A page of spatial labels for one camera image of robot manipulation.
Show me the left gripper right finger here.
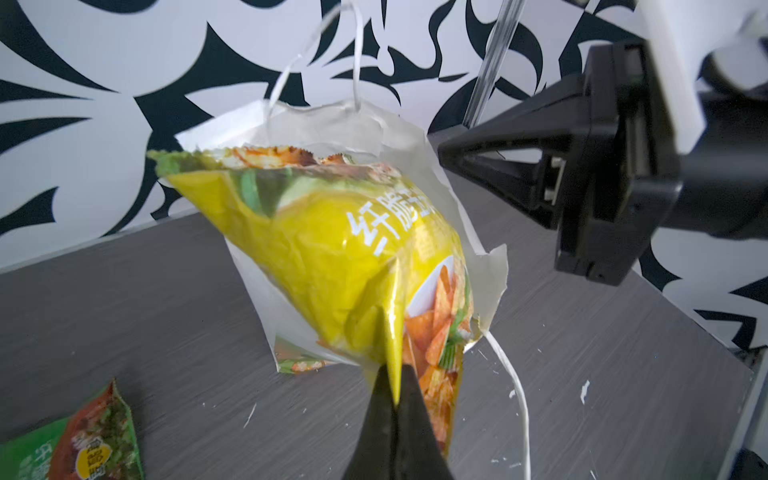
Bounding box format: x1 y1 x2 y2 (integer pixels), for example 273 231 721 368
395 364 453 480

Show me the floral paper gift bag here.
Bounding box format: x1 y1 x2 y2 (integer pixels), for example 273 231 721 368
173 0 532 480

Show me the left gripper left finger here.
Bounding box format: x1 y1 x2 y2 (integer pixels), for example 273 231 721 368
343 366 397 480

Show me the yellow chips snack bag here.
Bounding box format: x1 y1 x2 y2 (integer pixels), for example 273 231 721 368
148 146 474 451

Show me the aluminium cage frame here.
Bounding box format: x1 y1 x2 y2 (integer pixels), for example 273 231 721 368
463 0 526 128

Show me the green red snack bag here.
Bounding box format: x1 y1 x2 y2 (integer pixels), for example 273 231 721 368
1 380 145 480

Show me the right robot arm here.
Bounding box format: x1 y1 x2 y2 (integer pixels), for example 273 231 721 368
438 41 767 286

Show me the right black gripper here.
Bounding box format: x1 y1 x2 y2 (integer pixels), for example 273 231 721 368
438 41 682 286

